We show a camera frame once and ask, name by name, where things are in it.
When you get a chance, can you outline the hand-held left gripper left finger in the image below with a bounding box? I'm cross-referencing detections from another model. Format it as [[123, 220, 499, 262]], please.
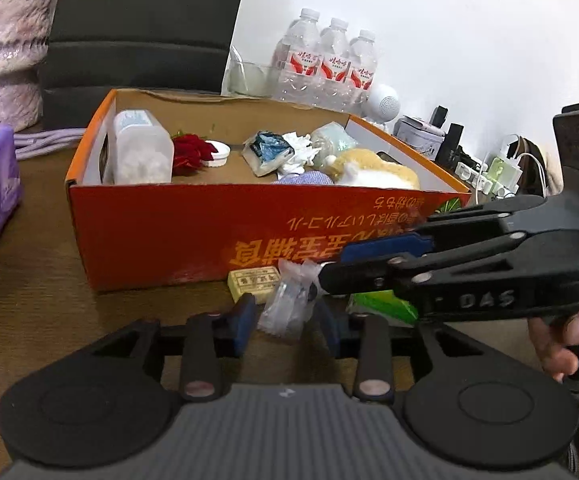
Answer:
[[90, 294, 259, 402]]

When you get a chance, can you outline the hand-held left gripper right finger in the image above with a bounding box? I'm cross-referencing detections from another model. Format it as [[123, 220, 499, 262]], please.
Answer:
[[314, 300, 475, 403]]

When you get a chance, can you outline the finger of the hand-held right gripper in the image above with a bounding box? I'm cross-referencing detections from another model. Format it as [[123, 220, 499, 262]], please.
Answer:
[[341, 194, 550, 265], [319, 232, 527, 297]]

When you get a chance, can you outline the green packet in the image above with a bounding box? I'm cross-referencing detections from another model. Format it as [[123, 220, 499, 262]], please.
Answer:
[[347, 290, 420, 326]]

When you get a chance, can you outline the small yellow packet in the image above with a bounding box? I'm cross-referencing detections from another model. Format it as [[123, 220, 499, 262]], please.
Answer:
[[227, 267, 283, 303]]

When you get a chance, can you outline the clear plastic packet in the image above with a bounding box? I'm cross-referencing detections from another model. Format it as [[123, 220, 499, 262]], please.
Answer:
[[257, 260, 326, 342]]

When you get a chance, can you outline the white and yellow plush toy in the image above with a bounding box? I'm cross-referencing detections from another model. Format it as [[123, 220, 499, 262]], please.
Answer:
[[327, 149, 420, 191]]

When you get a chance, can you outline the purple knitted pouch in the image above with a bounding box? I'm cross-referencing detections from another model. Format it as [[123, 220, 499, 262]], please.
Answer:
[[274, 170, 335, 186]]

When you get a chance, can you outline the orange cardboard box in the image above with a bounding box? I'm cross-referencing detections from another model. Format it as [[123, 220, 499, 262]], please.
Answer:
[[64, 87, 473, 293]]

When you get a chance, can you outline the clear plastic ball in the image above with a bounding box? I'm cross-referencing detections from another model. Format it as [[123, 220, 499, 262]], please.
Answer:
[[309, 122, 353, 161]]

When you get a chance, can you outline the white tissue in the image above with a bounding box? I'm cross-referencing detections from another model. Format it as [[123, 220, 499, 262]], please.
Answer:
[[282, 131, 323, 173]]

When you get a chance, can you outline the blue soap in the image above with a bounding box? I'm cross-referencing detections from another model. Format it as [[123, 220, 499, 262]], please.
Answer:
[[242, 131, 295, 177]]

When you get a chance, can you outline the white round lid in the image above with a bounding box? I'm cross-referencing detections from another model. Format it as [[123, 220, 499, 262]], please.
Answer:
[[204, 140, 231, 168]]

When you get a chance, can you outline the red artificial rose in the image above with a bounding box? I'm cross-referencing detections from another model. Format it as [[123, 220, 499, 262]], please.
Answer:
[[170, 131, 219, 177]]

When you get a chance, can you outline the clear cotton swab container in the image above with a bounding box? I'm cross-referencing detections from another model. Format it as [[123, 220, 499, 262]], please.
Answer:
[[113, 109, 174, 184]]

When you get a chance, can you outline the person's right hand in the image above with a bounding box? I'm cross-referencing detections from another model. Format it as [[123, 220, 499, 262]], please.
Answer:
[[528, 294, 579, 382]]

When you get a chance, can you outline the brown bag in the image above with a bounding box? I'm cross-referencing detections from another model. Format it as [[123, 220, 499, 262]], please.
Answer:
[[519, 140, 561, 196]]

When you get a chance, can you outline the power strip with chargers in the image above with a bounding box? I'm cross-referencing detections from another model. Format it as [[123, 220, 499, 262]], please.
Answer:
[[469, 135, 550, 206]]

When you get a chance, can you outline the green spray bottle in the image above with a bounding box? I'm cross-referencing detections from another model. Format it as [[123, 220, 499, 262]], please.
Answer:
[[484, 155, 523, 195]]

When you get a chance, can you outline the white power strip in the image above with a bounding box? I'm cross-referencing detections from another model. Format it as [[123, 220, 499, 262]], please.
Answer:
[[452, 157, 517, 201]]

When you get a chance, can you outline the white tin box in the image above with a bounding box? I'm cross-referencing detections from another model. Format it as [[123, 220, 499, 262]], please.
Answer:
[[394, 115, 447, 161]]

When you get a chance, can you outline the black rectangular case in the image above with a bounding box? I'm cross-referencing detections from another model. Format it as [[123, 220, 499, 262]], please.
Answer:
[[437, 123, 465, 163]]

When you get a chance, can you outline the white round speaker figure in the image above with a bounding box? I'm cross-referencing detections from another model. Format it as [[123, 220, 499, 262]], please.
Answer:
[[362, 84, 401, 128]]

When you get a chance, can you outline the clear water bottle red label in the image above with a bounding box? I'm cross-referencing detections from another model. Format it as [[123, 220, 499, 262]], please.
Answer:
[[347, 29, 379, 113], [317, 17, 352, 108], [271, 8, 321, 103]]

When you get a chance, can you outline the clear glass cup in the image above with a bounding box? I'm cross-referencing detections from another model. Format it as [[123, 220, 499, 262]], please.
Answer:
[[222, 45, 283, 98]]

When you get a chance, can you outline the black paper bag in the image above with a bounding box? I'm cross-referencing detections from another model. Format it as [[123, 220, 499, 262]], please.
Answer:
[[37, 0, 253, 131]]

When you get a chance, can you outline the grey pink textured vase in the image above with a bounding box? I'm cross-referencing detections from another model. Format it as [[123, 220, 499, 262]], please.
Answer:
[[0, 0, 58, 131]]

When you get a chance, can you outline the lilac cable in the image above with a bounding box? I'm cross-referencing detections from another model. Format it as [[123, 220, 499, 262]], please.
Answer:
[[14, 127, 88, 161]]

